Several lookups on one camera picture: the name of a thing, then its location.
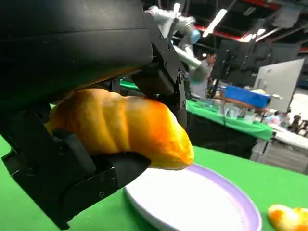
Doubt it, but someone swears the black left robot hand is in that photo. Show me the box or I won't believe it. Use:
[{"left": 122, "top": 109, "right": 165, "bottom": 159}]
[{"left": 0, "top": 0, "right": 188, "bottom": 231}]

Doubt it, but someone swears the orange white toy bread roll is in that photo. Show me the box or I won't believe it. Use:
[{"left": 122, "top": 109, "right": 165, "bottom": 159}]
[
  {"left": 268, "top": 204, "right": 308, "bottom": 231},
  {"left": 45, "top": 88, "right": 195, "bottom": 171}
]

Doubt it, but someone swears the person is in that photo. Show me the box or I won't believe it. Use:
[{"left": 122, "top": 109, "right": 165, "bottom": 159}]
[
  {"left": 191, "top": 52, "right": 217, "bottom": 99},
  {"left": 288, "top": 114, "right": 308, "bottom": 135}
]

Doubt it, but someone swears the blue box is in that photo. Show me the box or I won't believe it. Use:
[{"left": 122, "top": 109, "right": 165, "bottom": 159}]
[{"left": 225, "top": 84, "right": 271, "bottom": 109}]

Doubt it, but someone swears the green cloth on workshop desk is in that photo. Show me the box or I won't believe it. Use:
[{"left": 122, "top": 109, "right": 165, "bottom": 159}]
[{"left": 119, "top": 79, "right": 275, "bottom": 141}]

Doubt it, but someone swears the lilac plate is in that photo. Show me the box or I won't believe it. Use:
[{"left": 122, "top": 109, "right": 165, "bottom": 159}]
[{"left": 124, "top": 163, "right": 262, "bottom": 231}]

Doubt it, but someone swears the green table cloth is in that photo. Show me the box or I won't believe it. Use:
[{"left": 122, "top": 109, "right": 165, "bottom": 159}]
[{"left": 0, "top": 134, "right": 308, "bottom": 231}]

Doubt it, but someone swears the grey panel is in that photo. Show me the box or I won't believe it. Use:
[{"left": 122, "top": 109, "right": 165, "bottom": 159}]
[{"left": 254, "top": 58, "right": 305, "bottom": 113}]

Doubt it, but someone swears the grey plastic crate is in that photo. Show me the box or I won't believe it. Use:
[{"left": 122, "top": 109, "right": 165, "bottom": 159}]
[{"left": 250, "top": 141, "right": 308, "bottom": 174}]

